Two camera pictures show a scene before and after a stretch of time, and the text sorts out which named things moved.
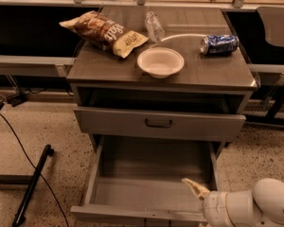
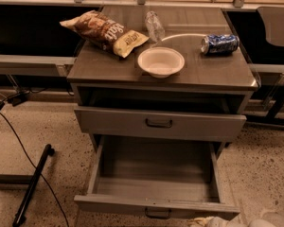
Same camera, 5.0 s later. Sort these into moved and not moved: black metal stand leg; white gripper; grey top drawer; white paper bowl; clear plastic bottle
Moved: white gripper
Not moved: grey top drawer; white paper bowl; clear plastic bottle; black metal stand leg
